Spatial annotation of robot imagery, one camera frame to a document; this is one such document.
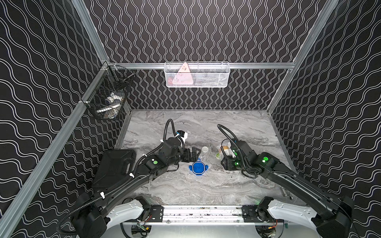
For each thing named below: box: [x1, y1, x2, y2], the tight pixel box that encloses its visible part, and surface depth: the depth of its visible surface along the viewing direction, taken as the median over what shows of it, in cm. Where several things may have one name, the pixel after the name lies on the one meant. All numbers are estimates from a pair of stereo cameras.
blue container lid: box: [189, 161, 209, 176], surface depth 92 cm
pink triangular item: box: [172, 62, 194, 85], surface depth 92 cm
